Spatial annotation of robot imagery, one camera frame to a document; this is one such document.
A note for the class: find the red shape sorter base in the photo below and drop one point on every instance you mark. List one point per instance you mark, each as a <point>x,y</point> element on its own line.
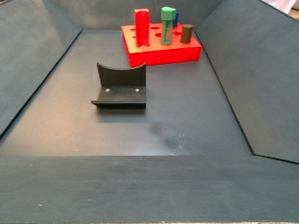
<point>158,54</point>

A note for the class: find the dark green slotted peg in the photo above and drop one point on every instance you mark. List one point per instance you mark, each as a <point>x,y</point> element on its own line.
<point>168,14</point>

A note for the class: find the black curved fixture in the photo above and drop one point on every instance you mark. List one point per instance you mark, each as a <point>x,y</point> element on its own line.
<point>121,87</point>

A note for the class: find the blue peg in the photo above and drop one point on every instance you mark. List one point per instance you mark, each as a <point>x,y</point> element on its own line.
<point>174,20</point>

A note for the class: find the brown hexagonal peg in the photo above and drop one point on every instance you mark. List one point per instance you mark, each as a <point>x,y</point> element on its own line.
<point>185,33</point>

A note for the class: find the tall red peg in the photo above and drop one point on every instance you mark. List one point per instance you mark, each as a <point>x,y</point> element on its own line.
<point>141,27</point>

